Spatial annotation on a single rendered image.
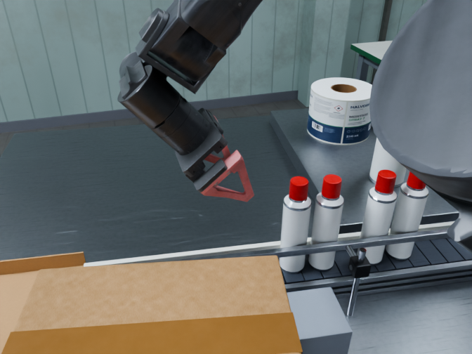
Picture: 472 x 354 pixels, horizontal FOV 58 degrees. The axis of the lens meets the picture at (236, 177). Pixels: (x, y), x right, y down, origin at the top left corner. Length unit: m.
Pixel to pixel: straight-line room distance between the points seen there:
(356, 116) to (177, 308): 0.96
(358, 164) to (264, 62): 2.67
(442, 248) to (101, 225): 0.79
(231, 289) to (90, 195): 0.79
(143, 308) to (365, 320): 0.51
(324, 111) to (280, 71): 2.62
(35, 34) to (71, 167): 2.27
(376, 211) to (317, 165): 0.42
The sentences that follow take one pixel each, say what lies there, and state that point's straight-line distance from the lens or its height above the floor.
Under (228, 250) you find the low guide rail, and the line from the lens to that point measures 0.88.
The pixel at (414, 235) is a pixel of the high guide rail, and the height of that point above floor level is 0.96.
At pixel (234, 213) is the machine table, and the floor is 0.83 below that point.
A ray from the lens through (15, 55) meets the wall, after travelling 3.64.
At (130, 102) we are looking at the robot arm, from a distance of 0.51.
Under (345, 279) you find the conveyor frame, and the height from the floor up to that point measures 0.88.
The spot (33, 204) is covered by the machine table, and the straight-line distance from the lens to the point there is 1.27.
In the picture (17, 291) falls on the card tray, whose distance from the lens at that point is 1.01.
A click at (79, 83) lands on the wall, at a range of 3.66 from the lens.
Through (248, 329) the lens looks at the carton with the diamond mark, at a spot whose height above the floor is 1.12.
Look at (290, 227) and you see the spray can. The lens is 0.81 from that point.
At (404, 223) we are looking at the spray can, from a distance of 0.91.
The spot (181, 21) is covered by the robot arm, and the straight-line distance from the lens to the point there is 0.48.
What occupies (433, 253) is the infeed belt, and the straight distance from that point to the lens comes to 1.01.
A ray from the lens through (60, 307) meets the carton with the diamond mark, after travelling 0.54.
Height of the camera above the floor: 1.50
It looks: 32 degrees down
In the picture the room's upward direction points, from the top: straight up
